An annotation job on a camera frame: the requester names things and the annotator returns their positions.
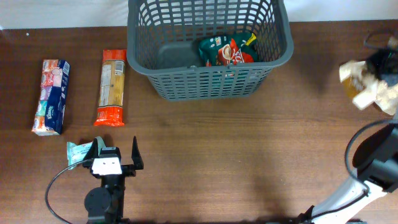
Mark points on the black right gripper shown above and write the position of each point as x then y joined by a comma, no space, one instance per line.
372,62

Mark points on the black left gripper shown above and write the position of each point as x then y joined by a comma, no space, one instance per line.
129,170

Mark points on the beige brown snack bag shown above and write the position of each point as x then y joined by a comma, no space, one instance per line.
365,88

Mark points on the blue Kleenex tissue pack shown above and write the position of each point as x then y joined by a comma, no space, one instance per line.
48,120

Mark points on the green Nescafe coffee bag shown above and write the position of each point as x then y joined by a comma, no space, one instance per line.
228,49

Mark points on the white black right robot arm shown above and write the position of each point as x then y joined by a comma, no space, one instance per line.
371,154

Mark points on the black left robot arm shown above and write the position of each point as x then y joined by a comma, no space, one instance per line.
105,204

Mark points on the small teal wrapper packet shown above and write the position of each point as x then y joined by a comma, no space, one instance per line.
76,153

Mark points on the orange spaghetti packet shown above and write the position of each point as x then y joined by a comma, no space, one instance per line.
111,91

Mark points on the grey plastic basket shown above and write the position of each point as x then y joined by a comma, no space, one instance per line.
163,39

